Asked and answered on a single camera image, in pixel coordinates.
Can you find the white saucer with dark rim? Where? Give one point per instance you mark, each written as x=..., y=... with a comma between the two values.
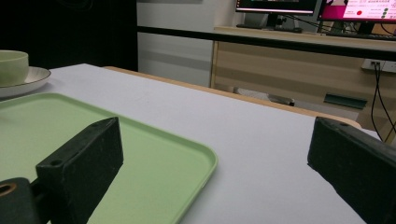
x=32, y=80

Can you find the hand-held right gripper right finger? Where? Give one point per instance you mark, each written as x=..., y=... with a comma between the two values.
x=358, y=161

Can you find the white wall power strip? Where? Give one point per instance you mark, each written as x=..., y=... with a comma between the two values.
x=378, y=65

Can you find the pale green cup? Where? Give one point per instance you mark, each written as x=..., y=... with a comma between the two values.
x=11, y=67

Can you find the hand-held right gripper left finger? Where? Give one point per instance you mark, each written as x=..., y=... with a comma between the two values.
x=82, y=174

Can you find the black horizontal rail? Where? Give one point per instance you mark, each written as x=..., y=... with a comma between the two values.
x=280, y=39

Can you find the light green plastic tray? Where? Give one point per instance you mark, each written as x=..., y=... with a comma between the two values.
x=149, y=161

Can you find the light wooden desk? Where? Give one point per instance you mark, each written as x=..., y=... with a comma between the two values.
x=280, y=71

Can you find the monitor with pink screen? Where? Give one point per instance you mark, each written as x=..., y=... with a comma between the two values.
x=361, y=9

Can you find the black curtain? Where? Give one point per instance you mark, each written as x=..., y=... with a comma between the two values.
x=68, y=32

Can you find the black computer monitor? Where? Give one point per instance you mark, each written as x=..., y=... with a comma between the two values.
x=275, y=6

